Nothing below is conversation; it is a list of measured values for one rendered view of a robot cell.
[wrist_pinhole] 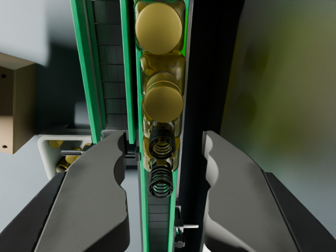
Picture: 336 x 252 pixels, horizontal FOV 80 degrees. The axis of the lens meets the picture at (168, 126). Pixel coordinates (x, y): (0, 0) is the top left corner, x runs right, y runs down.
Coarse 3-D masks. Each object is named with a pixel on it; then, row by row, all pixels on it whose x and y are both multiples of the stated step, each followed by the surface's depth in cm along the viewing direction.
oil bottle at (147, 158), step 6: (144, 138) 29; (144, 144) 29; (144, 150) 29; (144, 156) 29; (150, 156) 28; (174, 156) 28; (144, 162) 29; (150, 162) 28; (174, 162) 29; (150, 168) 29; (174, 168) 29
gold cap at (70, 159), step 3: (72, 147) 64; (75, 147) 64; (78, 147) 65; (66, 156) 61; (69, 156) 61; (72, 156) 61; (75, 156) 61; (78, 156) 63; (66, 159) 62; (69, 159) 62; (72, 159) 62; (75, 159) 62; (69, 162) 62; (72, 162) 62
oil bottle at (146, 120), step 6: (144, 114) 26; (180, 114) 26; (144, 120) 26; (150, 120) 26; (174, 120) 26; (180, 120) 26; (144, 126) 26; (174, 126) 26; (180, 126) 27; (144, 132) 27; (174, 132) 26; (180, 132) 28
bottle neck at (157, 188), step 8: (152, 160) 28; (160, 160) 27; (168, 160) 28; (152, 168) 26; (160, 168) 25; (168, 168) 26; (152, 176) 25; (160, 176) 24; (168, 176) 25; (152, 184) 24; (160, 184) 26; (168, 184) 24; (152, 192) 24; (160, 192) 25; (168, 192) 24
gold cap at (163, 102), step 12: (156, 84) 17; (168, 84) 17; (156, 96) 17; (168, 96) 17; (180, 96) 17; (144, 108) 17; (156, 108) 17; (168, 108) 17; (180, 108) 17; (156, 120) 18; (168, 120) 18
